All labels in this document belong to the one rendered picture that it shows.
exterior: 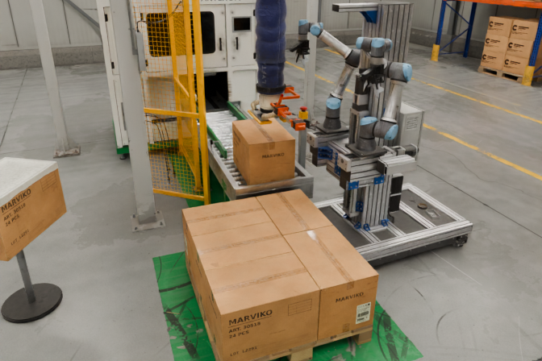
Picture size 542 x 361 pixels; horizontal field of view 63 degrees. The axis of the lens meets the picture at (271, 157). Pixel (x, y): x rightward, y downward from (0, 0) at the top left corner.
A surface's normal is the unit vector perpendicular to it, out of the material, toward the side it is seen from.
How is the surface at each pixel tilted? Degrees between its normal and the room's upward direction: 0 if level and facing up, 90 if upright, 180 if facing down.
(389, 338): 0
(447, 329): 0
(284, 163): 90
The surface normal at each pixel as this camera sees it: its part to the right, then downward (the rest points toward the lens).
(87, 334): 0.00, -0.91
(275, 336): 0.35, 0.38
